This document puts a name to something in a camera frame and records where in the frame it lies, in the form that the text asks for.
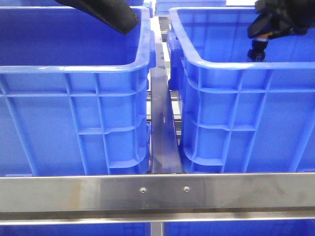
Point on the lower right blue crate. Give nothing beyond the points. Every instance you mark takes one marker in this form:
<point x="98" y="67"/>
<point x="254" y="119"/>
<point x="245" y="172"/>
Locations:
<point x="304" y="227"/>

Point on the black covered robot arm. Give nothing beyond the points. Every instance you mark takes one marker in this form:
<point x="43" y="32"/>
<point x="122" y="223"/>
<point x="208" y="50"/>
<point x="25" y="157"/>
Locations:
<point x="115" y="13"/>

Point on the left rail screw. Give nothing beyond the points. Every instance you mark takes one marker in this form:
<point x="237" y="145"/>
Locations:
<point x="143" y="189"/>

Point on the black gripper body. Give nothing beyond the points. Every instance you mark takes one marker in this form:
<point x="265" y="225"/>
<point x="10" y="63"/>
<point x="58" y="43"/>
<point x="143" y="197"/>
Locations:
<point x="280" y="18"/>

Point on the right blue plastic crate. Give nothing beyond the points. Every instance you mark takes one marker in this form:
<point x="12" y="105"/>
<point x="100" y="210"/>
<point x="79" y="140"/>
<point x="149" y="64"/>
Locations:
<point x="240" y="116"/>

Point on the stainless steel front rail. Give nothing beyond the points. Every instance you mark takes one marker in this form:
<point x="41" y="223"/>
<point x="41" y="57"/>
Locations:
<point x="117" y="199"/>

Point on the left blue plastic crate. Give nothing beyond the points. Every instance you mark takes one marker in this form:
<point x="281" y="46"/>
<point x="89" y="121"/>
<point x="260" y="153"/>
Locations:
<point x="73" y="93"/>

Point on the far left blue crate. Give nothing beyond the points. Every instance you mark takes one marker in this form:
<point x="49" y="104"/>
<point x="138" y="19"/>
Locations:
<point x="142" y="3"/>

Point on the steel vertical post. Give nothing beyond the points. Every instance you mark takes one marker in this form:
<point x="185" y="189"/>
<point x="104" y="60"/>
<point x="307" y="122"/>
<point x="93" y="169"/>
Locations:
<point x="157" y="229"/>

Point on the far right blue crate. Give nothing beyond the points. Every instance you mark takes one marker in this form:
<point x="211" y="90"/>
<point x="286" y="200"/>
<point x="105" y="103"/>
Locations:
<point x="163" y="6"/>

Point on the yellow mushroom push button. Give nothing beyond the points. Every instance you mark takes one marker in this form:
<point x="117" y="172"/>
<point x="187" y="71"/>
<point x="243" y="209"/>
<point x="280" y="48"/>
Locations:
<point x="257" y="52"/>

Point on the blue plastic crate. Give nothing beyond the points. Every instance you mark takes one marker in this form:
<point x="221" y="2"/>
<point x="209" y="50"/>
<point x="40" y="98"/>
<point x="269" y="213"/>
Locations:
<point x="240" y="116"/>
<point x="73" y="93"/>

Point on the lower left blue crate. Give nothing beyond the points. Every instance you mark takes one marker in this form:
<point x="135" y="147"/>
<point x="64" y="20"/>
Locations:
<point x="118" y="229"/>

